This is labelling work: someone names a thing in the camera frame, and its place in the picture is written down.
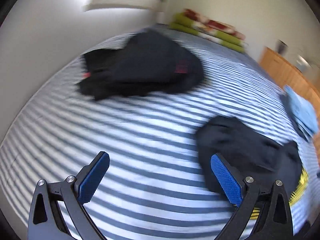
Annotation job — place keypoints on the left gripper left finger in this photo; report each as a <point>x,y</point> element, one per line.
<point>45,217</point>

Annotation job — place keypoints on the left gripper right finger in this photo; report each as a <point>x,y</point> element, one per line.
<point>274,220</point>

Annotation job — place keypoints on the black sport shirt yellow print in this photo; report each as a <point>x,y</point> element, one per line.
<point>252,153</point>

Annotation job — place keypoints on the blue white striped bedspread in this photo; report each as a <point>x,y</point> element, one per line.
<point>154,188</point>

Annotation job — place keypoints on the light blue folded towel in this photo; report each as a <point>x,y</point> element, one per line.
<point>303,112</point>

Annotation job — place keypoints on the black garment with red logo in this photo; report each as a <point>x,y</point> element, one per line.
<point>149,62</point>

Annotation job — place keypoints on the green red folded blanket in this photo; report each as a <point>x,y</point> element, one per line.
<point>194,23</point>

